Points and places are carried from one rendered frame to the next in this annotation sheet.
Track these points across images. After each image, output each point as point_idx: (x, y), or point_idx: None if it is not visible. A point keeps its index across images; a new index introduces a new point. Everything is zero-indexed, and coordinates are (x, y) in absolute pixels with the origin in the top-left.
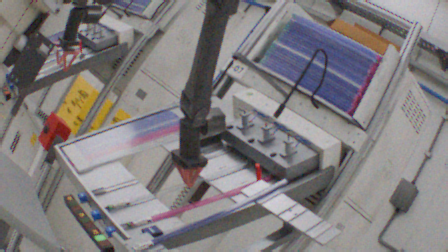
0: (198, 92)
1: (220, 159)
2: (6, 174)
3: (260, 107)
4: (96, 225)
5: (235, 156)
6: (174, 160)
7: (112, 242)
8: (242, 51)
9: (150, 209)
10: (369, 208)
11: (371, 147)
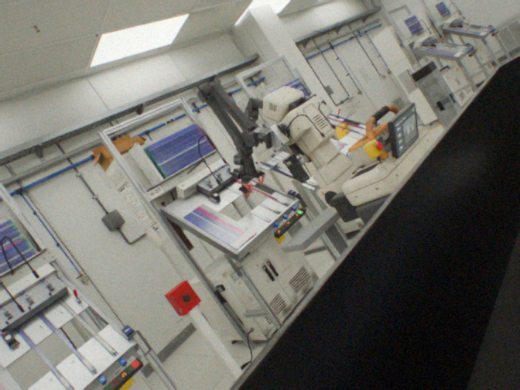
0: None
1: (224, 194)
2: (321, 221)
3: (196, 180)
4: (235, 275)
5: (220, 191)
6: (248, 191)
7: (248, 263)
8: (141, 189)
9: (269, 203)
10: None
11: None
